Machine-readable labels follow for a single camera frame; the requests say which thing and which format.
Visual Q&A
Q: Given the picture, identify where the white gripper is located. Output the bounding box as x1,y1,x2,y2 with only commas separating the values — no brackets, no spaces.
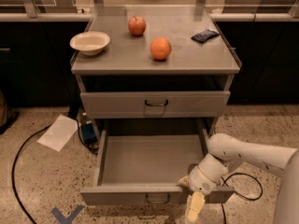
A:
178,166,215,224

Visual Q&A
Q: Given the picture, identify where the grey drawer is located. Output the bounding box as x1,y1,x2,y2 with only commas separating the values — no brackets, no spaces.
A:
80,91,230,119
79,127,235,207

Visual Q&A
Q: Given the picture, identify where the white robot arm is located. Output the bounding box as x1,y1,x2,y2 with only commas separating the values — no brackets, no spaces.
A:
178,133,299,224

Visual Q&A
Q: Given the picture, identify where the grey top drawer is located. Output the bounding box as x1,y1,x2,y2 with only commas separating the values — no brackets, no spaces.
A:
80,91,230,119

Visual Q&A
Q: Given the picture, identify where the grey metal drawer cabinet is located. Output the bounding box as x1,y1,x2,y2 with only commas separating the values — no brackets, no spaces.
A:
72,6,239,133

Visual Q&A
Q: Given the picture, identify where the blue tape floor marking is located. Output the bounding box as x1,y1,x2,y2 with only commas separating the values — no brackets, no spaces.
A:
50,204,86,224

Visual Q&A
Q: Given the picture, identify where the white paper sheet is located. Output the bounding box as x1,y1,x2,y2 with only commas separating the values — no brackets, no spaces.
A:
37,115,78,151

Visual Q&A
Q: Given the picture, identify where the orange fruit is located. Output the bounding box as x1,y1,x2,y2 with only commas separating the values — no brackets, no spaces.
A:
150,37,172,61

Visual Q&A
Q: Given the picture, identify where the dark blue sponge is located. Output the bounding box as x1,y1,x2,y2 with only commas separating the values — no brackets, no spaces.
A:
192,29,220,44

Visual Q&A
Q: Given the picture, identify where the red apple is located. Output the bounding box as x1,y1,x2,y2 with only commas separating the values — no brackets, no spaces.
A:
127,16,147,36

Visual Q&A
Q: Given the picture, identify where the white ceramic bowl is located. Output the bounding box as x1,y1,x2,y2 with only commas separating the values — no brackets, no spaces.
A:
69,31,110,56

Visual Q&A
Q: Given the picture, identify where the black cable left floor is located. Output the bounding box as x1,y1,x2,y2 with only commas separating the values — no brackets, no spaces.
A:
11,123,53,224

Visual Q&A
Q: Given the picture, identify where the grey counter rail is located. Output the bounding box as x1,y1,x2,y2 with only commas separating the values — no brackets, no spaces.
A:
0,13,299,22

